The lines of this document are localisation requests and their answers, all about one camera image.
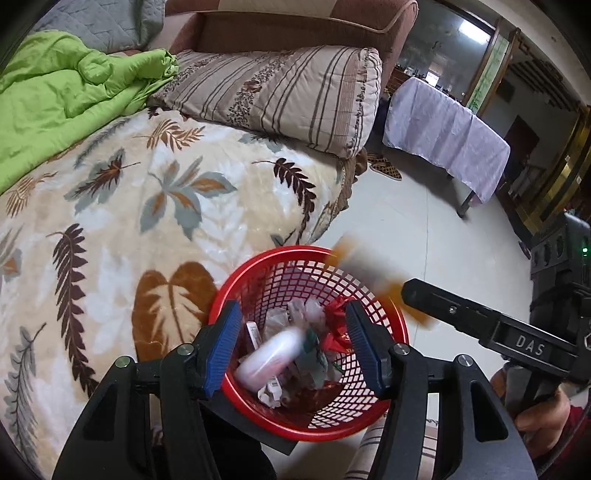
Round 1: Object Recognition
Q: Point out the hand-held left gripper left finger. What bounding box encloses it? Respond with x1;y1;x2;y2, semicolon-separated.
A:
52;299;243;480

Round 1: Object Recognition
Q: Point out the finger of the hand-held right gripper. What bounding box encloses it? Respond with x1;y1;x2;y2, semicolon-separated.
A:
401;278;505;341

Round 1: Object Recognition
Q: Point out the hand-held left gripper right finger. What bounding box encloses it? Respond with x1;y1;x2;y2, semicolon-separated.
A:
345;300;539;480

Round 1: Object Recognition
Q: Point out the red plastic bag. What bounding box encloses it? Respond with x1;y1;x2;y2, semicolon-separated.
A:
323;295;357;356

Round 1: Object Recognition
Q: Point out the white medicine box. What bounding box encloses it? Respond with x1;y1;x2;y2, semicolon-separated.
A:
245;320;265;356

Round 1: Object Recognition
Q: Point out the white spray bottle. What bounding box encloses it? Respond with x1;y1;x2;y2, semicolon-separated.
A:
236;329;308;390

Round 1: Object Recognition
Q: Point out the white plastic wad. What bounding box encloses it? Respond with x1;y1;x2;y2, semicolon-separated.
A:
263;298;324;342

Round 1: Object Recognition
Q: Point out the orange box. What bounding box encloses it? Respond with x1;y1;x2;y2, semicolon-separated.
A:
325;235;439;331

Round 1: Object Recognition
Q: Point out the red plastic basket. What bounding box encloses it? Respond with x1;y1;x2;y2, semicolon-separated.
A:
208;246;410;442

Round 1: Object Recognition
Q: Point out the person's right forearm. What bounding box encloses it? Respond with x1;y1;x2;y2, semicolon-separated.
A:
526;404;591;480

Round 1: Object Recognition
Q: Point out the person's right hand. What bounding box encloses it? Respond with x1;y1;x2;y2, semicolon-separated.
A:
489;364;573;459

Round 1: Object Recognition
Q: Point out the crumpled white paper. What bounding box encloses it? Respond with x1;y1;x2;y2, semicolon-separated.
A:
256;376;285;408

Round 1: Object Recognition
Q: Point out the black flat board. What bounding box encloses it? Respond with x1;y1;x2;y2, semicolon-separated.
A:
201;392;299;456

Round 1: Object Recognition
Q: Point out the gold framed panel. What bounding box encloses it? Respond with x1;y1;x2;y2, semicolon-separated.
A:
515;106;591;243

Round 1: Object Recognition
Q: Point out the striped cloth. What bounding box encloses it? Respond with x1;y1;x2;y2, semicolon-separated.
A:
344;418;437;480

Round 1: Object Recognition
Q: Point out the leaf print blanket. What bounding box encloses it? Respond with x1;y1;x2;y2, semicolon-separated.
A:
0;106;366;480

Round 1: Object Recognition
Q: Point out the lavender tablecloth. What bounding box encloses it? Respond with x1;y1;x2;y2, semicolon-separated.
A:
382;76;511;204

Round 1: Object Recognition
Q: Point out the striped beige pillow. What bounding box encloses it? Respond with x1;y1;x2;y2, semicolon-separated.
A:
148;45;384;158

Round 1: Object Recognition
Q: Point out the glass display cabinet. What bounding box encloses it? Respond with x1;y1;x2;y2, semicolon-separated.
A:
392;0;513;112

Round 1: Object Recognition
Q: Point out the green quilt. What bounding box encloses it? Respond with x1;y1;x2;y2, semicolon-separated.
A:
0;30;180;195

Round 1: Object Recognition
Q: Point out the brown padded headboard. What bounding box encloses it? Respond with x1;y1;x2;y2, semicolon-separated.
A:
152;0;419;80

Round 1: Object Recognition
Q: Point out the grey quilted pillow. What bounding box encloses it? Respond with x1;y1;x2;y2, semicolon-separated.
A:
28;0;167;54

